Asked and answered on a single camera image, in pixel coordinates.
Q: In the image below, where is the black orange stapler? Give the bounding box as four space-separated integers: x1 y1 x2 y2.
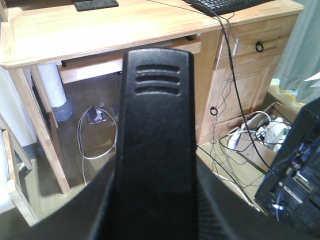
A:
89 47 221 240

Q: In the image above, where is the wooden desk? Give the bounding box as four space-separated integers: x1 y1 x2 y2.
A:
0 0 305 196

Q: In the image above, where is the cardboard box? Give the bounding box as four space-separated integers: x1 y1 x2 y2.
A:
227 102 298 173

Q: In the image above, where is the white power strip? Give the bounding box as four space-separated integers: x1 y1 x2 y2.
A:
227 115 291 152

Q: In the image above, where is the black keyboard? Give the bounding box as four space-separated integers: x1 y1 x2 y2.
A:
185 0 270 17

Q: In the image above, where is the black computer monitor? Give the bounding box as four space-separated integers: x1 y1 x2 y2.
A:
72 0 119 12

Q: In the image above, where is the black desktop computer tower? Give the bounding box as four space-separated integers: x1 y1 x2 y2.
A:
254 99 320 240

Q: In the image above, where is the grey curtain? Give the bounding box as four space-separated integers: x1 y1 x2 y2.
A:
273 0 320 103

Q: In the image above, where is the white floor loop cable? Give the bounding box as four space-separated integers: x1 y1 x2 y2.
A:
76 105 119 187

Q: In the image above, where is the black monitor cable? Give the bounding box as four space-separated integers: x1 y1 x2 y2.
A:
147 0 283 176

